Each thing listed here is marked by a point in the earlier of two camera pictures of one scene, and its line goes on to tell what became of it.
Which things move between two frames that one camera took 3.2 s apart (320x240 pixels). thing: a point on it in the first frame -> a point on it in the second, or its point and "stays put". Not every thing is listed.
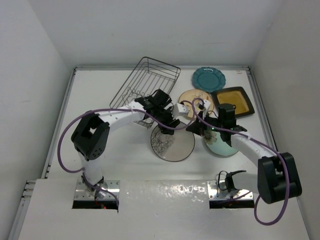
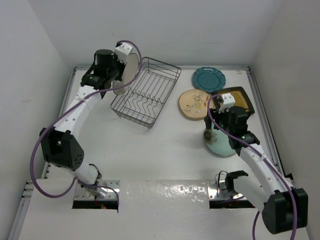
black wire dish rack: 149,76 stays put
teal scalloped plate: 208,79 stays put
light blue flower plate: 215,142 stays put
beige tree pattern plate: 172,148 -> 130,73
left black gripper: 170,123 -> 121,65
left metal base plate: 82,193 stays put
